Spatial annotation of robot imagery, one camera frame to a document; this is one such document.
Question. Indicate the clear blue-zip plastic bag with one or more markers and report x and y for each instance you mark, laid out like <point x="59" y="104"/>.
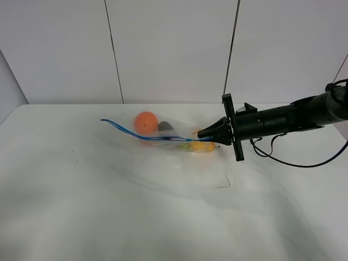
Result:
<point x="127" y="139"/>

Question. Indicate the dark purple eggplant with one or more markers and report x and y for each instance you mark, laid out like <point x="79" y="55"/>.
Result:
<point x="164" y="126"/>

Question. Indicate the orange fruit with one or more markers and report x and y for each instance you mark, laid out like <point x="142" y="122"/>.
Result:
<point x="145" y="123"/>

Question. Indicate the yellow fruit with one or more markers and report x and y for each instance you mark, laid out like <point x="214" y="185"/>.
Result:
<point x="201" y="146"/>

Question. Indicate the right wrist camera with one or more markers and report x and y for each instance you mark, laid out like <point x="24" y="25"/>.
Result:
<point x="247" y="108"/>

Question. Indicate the green fruit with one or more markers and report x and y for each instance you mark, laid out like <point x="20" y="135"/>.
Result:
<point x="185" y="146"/>

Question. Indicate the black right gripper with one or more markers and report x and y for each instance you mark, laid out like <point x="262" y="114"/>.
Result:
<point x="241" y="127"/>

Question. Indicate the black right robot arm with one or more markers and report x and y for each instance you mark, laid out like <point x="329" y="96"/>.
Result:
<point x="305" y="114"/>

